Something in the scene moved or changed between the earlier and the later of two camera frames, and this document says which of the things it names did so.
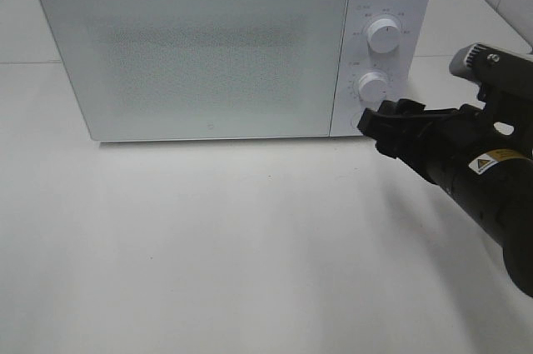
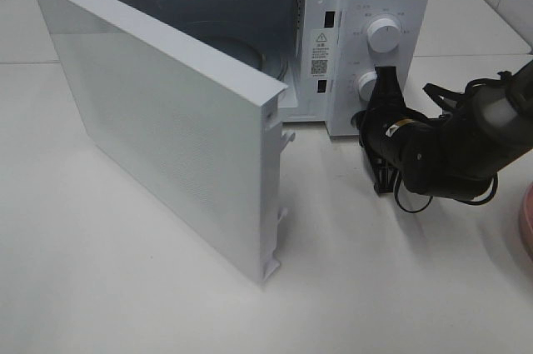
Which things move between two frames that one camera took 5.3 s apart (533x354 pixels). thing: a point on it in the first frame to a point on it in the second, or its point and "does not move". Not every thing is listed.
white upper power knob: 383,36 does not move
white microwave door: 203,57 to 193,132
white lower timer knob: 372,91 does not move
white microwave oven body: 181,47 does not move
